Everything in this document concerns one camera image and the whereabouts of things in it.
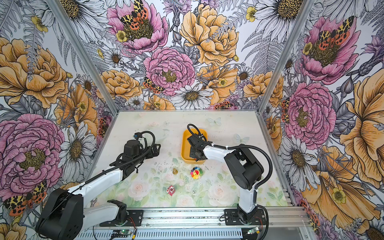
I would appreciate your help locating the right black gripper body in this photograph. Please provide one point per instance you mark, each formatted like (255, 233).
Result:
(193, 154)

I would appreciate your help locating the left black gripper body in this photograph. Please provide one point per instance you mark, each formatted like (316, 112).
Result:
(147, 153)

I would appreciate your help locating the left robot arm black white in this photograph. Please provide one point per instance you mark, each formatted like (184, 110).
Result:
(66, 212)

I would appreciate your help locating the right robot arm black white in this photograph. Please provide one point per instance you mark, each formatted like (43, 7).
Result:
(245, 168)

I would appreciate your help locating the yellow plastic bin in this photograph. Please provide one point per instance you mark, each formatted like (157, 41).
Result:
(186, 149)

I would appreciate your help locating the multicoloured round flower toy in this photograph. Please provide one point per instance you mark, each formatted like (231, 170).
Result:
(196, 173)

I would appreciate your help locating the small pink red toy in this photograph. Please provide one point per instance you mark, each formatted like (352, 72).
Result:
(171, 190)

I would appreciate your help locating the silver wrench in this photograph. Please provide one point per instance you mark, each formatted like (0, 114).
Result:
(93, 202)

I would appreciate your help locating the green circuit board left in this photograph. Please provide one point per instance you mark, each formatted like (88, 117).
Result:
(123, 234)

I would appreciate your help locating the green circuit board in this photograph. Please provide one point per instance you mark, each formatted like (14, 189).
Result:
(254, 230)
(123, 234)

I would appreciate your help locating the green circuit board right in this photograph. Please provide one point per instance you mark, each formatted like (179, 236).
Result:
(254, 230)

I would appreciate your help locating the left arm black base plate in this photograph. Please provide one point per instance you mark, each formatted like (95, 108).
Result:
(132, 218)

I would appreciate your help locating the aluminium front rail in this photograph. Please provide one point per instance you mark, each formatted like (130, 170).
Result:
(188, 218)

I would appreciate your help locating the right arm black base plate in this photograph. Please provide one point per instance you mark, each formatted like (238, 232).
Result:
(237, 217)

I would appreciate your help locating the white slotted cable duct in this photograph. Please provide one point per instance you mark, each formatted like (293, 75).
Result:
(167, 234)

